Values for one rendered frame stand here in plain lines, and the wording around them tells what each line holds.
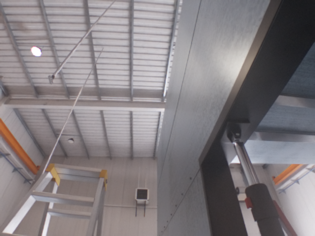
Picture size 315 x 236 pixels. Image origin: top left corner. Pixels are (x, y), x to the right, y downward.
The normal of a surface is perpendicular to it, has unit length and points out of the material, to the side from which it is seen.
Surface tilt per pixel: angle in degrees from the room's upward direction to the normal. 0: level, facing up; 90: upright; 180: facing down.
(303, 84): 180
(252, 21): 90
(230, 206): 90
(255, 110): 180
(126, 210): 90
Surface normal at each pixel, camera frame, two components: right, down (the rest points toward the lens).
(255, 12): -1.00, -0.07
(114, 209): 0.10, -0.70
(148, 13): 0.06, 0.72
